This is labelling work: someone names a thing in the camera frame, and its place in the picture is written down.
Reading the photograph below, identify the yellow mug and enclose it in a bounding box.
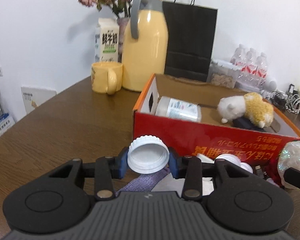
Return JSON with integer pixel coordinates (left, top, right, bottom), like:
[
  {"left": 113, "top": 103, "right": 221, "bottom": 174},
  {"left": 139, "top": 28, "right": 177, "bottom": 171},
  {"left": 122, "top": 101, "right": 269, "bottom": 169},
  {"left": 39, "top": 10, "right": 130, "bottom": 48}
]
[{"left": 91, "top": 61, "right": 123, "bottom": 95}]

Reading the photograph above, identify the small white robot toy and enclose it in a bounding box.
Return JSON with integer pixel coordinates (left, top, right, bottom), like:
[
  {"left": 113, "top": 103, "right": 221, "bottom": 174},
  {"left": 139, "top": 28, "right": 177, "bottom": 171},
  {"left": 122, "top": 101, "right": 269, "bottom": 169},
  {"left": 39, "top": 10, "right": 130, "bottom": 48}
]
[{"left": 261, "top": 76, "right": 277, "bottom": 99}]

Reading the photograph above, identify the white tissue wad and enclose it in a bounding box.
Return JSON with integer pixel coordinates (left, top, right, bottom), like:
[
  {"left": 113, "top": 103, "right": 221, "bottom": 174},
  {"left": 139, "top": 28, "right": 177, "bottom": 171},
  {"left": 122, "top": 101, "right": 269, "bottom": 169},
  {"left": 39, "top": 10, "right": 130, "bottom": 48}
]
[{"left": 152, "top": 173, "right": 216, "bottom": 197}]

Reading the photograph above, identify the clear jar with label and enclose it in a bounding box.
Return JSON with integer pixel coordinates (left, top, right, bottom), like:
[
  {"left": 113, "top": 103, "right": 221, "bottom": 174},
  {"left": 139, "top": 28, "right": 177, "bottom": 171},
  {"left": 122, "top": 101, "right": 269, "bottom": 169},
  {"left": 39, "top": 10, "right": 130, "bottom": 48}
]
[{"left": 155, "top": 96, "right": 202, "bottom": 122}]

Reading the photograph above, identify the blue white box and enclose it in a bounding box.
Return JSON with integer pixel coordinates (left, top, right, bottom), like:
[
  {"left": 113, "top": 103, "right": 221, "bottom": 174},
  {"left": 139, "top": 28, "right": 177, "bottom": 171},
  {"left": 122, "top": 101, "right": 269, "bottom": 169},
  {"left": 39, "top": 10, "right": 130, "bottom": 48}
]
[{"left": 0, "top": 113, "right": 15, "bottom": 137}]

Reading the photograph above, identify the black paper bag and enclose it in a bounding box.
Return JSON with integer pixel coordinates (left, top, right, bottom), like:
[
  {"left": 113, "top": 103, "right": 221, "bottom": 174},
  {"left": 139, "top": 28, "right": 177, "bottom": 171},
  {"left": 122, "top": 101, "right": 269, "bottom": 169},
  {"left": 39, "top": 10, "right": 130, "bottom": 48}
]
[{"left": 163, "top": 0, "right": 218, "bottom": 82}]

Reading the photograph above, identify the white jar lid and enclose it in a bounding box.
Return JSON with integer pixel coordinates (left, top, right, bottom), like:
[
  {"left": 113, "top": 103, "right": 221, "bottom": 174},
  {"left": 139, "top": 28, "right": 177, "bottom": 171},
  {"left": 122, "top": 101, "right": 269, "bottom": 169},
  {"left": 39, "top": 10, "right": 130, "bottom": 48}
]
[{"left": 127, "top": 135, "right": 170, "bottom": 174}]

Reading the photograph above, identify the navy zipper case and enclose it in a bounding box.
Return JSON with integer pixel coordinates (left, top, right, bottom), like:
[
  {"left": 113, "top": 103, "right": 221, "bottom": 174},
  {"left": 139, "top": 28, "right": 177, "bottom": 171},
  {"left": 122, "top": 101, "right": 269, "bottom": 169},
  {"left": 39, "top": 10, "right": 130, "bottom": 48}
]
[{"left": 232, "top": 117, "right": 265, "bottom": 132}]

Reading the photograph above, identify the glass flower vase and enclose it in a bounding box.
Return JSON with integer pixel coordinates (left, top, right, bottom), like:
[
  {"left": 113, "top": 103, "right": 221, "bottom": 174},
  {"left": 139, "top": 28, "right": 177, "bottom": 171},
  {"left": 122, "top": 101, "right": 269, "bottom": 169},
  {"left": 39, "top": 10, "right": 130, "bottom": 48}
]
[{"left": 117, "top": 17, "right": 129, "bottom": 62}]

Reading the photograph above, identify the water bottle middle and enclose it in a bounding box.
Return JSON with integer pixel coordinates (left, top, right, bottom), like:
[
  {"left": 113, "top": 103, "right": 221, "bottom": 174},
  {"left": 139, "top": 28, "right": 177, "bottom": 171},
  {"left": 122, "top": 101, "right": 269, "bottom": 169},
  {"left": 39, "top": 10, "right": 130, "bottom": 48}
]
[{"left": 242, "top": 48, "right": 257, "bottom": 83}]

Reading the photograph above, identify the white yellow plush hamster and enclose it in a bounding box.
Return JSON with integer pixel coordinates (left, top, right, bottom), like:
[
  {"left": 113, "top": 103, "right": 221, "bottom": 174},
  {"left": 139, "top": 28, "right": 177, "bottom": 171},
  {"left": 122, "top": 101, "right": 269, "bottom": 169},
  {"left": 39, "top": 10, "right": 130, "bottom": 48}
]
[{"left": 217, "top": 92, "right": 274, "bottom": 128}]

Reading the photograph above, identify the yellow thermos jug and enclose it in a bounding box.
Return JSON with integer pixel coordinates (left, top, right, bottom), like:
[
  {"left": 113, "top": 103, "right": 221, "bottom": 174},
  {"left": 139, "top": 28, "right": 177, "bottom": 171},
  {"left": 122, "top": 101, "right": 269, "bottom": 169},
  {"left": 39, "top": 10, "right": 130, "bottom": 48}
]
[{"left": 122, "top": 0, "right": 168, "bottom": 92}]

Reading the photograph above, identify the red orange cardboard box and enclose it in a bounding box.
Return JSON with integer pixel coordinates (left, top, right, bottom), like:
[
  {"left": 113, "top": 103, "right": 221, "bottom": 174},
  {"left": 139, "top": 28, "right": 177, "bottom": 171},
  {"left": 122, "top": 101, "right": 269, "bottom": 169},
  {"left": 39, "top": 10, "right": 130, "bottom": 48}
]
[{"left": 133, "top": 74, "right": 300, "bottom": 185}]

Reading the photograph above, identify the water bottle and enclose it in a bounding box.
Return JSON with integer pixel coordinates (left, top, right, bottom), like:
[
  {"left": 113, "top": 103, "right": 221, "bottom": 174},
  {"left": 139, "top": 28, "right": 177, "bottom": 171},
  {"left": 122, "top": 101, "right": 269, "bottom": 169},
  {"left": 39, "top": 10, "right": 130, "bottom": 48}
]
[
  {"left": 230, "top": 44, "right": 246, "bottom": 72},
  {"left": 242, "top": 48, "right": 257, "bottom": 83},
  {"left": 254, "top": 53, "right": 269, "bottom": 88}
]

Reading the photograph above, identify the water bottle right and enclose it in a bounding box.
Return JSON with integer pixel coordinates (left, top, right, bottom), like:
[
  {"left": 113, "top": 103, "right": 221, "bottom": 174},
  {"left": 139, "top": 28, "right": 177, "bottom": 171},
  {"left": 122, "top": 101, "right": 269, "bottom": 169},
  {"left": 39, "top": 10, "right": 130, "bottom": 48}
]
[{"left": 254, "top": 53, "right": 269, "bottom": 88}]

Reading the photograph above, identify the clear snack container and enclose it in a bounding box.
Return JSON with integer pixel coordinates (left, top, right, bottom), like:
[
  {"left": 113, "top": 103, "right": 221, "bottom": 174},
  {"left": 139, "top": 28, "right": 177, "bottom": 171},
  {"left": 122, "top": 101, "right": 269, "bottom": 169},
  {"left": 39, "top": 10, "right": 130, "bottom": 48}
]
[{"left": 207, "top": 59, "right": 239, "bottom": 88}]

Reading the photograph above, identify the purple cloth pouch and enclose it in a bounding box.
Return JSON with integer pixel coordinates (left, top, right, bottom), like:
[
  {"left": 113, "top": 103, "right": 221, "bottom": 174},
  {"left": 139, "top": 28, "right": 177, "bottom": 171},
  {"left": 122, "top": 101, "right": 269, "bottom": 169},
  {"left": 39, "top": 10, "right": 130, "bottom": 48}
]
[{"left": 115, "top": 167, "right": 170, "bottom": 196}]

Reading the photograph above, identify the tangle of charger cables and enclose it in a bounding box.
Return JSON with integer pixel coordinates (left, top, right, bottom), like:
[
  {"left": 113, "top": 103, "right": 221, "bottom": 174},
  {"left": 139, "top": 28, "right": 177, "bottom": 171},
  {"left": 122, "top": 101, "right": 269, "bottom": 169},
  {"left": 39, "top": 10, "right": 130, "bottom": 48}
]
[{"left": 272, "top": 83, "right": 300, "bottom": 114}]

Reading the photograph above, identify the white wall calendar board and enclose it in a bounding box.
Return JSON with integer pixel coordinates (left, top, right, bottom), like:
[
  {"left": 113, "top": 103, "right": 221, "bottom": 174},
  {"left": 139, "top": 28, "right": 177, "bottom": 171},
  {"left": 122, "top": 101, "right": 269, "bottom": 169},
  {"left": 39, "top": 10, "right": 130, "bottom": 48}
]
[{"left": 21, "top": 87, "right": 57, "bottom": 114}]

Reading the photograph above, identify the white milk carton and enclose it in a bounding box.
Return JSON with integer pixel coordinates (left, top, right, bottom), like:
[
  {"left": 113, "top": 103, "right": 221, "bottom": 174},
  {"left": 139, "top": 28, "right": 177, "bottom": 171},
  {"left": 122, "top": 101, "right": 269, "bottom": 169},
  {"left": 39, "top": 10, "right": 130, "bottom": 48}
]
[{"left": 95, "top": 18, "right": 119, "bottom": 62}]

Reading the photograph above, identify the white round container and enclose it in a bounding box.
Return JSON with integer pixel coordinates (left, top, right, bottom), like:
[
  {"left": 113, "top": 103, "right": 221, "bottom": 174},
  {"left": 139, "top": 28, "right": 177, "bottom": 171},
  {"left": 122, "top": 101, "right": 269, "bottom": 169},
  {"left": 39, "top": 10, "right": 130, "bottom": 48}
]
[{"left": 216, "top": 153, "right": 253, "bottom": 173}]

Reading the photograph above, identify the water bottle left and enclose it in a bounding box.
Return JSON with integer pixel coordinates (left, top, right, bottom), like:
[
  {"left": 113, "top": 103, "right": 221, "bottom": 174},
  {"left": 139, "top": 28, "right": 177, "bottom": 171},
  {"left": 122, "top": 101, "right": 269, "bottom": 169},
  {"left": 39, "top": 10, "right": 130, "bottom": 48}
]
[{"left": 230, "top": 44, "right": 246, "bottom": 72}]

